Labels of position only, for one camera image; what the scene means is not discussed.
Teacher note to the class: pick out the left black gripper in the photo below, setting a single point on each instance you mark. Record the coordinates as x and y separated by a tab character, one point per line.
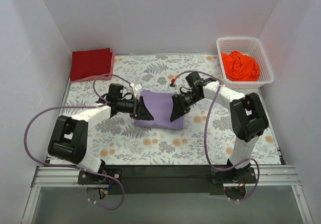
137	107

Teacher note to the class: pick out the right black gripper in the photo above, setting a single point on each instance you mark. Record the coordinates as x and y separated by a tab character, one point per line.
177	103

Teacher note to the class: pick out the purple t shirt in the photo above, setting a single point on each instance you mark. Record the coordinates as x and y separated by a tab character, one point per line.
160	105

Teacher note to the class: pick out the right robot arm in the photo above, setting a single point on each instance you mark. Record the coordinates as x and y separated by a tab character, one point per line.
248	118

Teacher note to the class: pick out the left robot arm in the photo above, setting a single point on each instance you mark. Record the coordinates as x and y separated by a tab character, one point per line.
69	138

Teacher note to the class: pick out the floral table mat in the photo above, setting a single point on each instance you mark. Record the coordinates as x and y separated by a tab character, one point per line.
207	135

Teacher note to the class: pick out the orange t shirt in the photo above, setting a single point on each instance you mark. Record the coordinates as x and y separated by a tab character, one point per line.
240	67

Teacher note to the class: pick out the folded red t shirt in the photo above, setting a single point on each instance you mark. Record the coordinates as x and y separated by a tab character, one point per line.
87	63

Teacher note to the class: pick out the white plastic basket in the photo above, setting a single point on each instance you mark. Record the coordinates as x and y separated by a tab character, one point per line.
251	47

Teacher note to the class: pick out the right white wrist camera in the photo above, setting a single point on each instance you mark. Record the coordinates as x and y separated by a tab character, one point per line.
174	85

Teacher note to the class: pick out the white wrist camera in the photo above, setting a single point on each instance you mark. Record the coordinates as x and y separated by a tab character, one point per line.
135	88
174	85

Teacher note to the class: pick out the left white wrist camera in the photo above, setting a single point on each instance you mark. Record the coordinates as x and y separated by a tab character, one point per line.
135	88

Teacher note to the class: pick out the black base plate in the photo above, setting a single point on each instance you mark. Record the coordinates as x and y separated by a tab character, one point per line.
169	179

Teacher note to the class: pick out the aluminium frame rail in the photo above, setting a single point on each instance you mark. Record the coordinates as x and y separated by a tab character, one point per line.
266	175

